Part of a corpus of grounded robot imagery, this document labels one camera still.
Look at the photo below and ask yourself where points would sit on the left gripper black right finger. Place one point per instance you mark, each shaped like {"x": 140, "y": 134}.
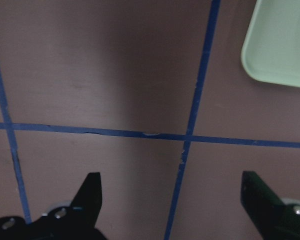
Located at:
{"x": 275, "y": 218}

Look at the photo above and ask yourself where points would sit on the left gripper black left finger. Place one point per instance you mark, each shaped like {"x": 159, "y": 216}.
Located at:
{"x": 73, "y": 222}

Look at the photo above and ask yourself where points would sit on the light green tray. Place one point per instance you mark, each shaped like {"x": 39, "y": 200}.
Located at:
{"x": 271, "y": 48}

